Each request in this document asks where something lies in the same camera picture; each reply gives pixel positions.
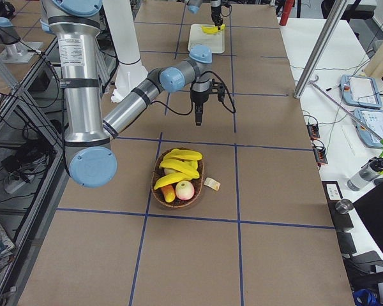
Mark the aluminium frame post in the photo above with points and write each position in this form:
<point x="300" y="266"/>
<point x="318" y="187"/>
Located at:
<point x="325" y="35"/>

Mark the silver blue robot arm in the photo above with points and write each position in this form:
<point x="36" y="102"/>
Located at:
<point x="76" y="24"/>
<point x="194" y="6"/>

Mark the white rectangular bear tray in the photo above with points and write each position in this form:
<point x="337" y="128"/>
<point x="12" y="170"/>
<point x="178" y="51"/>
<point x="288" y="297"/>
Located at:
<point x="216" y="42"/>

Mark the small metal cup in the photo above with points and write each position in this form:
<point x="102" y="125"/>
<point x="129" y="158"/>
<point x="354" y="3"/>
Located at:
<point x="344" y="206"/>

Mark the yellow star fruit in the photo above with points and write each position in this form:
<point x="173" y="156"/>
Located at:
<point x="194" y="164"/>

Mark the small paper tag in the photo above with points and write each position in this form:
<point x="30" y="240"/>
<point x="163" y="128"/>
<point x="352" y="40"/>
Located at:
<point x="212" y="183"/>

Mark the yellow banana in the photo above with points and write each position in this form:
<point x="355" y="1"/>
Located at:
<point x="170" y="179"/>
<point x="212" y="29"/>
<point x="183" y="154"/>
<point x="180" y="166"/>

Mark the grey water bottle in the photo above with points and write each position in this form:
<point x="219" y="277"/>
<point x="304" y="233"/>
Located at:
<point x="368" y="172"/>

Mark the pink red apple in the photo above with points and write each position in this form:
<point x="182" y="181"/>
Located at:
<point x="184" y="190"/>

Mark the orange circuit board module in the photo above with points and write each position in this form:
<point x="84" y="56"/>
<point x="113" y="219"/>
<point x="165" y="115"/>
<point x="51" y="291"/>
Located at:
<point x="313" y="131"/>

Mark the near blue teach pendant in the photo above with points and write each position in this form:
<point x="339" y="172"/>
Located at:
<point x="373" y="119"/>

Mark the red fire extinguisher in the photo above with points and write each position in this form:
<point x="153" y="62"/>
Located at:
<point x="287" y="6"/>

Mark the woven wicker fruit basket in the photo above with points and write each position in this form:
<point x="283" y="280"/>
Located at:
<point x="160" y="172"/>

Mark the blue teach pendant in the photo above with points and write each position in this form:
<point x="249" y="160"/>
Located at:
<point x="360" y="92"/>
<point x="373" y="119"/>

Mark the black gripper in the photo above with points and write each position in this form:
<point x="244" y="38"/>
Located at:
<point x="215" y="9"/>
<point x="198" y="98"/>

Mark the far blue teach pendant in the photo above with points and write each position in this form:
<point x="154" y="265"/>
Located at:
<point x="360" y="92"/>

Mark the yellow orange pear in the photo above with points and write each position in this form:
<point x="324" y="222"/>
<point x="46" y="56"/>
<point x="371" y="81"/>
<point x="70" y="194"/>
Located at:
<point x="168" y="193"/>

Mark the green tipped reacher grabber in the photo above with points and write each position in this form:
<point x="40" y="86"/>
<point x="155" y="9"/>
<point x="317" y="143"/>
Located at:
<point x="360" y="122"/>

